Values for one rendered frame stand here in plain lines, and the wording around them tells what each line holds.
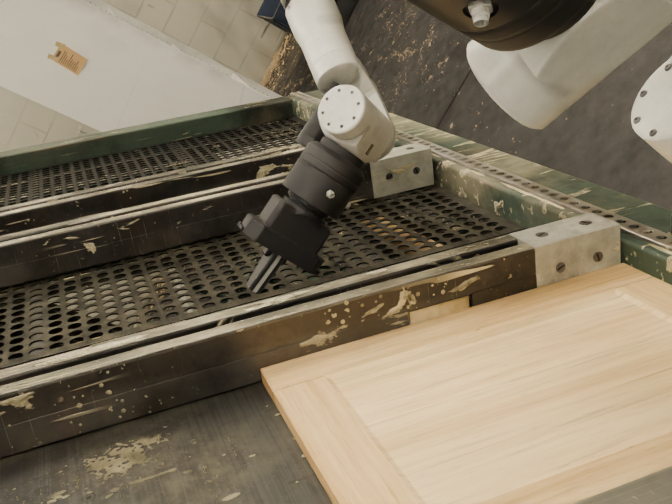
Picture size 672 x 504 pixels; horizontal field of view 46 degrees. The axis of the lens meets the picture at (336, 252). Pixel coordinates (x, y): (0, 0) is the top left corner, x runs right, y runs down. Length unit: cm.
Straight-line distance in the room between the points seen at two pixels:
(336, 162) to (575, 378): 40
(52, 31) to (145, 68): 49
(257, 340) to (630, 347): 40
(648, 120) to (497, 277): 51
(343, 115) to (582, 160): 174
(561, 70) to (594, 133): 227
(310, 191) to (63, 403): 39
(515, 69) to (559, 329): 52
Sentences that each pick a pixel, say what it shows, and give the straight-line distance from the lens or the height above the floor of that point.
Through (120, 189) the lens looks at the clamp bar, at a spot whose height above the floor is 137.
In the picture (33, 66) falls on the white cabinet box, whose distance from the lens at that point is 448.
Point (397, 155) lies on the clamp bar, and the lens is 148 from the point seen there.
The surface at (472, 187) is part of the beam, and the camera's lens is 139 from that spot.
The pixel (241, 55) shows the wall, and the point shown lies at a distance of 598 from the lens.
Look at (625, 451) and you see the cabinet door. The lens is 73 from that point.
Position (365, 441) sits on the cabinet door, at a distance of 75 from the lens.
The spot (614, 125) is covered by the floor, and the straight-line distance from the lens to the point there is 265.
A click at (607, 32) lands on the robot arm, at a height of 140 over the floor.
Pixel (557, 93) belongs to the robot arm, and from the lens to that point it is 45.
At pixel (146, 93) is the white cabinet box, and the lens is 451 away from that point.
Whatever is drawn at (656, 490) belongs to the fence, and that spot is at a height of 113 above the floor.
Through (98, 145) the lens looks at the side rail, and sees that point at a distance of 227.
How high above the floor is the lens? 164
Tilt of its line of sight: 26 degrees down
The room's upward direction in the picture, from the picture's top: 66 degrees counter-clockwise
